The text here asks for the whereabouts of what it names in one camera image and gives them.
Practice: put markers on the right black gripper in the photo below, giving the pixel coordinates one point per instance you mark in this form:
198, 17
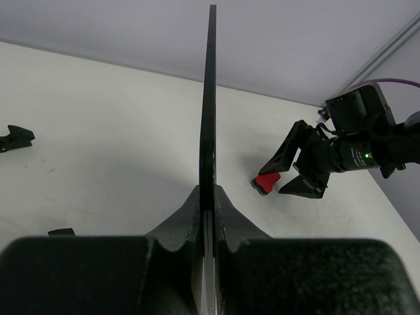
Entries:
314, 161

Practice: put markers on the red bone-shaped eraser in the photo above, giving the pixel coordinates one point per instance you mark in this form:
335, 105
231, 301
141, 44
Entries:
264, 184

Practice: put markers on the small black-framed whiteboard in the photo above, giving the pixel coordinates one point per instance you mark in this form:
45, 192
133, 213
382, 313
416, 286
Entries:
207, 162

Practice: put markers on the black wire whiteboard stand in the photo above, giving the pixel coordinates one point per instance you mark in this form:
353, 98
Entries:
19, 138

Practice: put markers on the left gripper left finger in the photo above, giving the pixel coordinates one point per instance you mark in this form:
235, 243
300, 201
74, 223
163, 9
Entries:
157, 273

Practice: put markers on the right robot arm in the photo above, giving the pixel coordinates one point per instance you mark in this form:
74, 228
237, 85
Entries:
369, 150

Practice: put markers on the right aluminium frame post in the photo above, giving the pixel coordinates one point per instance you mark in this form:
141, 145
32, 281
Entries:
383, 54

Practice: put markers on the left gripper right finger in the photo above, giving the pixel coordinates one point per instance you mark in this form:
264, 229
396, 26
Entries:
263, 275

